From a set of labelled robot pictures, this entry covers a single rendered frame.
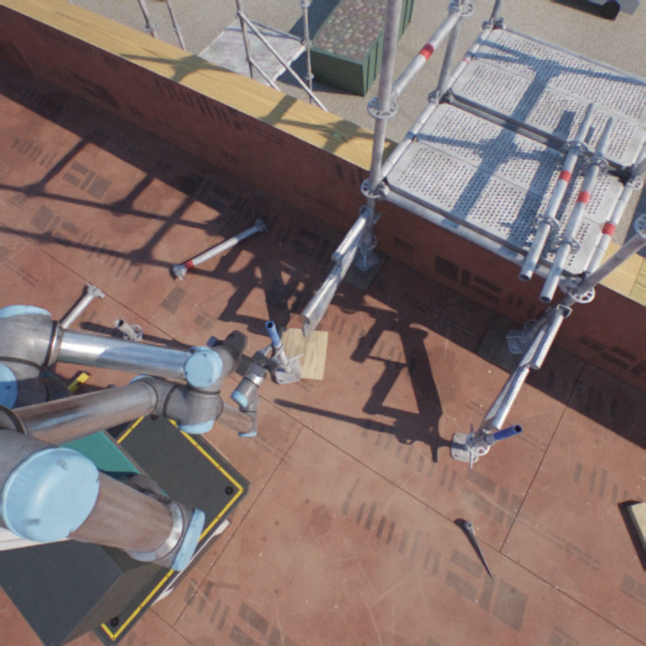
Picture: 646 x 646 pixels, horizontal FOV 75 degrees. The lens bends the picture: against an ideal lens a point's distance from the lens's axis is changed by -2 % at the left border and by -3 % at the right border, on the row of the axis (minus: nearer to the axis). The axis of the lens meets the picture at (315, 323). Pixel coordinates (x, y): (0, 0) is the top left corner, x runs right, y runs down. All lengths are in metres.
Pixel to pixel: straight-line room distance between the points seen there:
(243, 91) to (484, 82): 1.38
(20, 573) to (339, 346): 1.84
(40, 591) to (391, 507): 1.62
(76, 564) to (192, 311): 1.59
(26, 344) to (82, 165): 2.58
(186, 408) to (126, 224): 2.40
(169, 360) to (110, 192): 2.23
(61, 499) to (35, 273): 2.95
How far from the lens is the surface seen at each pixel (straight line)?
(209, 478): 2.30
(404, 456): 2.57
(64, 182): 3.91
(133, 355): 1.59
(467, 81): 2.89
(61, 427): 0.90
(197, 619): 2.70
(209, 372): 1.11
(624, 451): 3.01
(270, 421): 2.59
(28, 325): 1.54
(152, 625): 2.78
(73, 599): 1.96
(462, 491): 2.62
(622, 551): 2.95
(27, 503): 0.66
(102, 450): 1.57
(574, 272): 2.28
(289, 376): 2.61
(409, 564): 2.58
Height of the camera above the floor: 2.53
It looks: 68 degrees down
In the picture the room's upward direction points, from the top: 7 degrees counter-clockwise
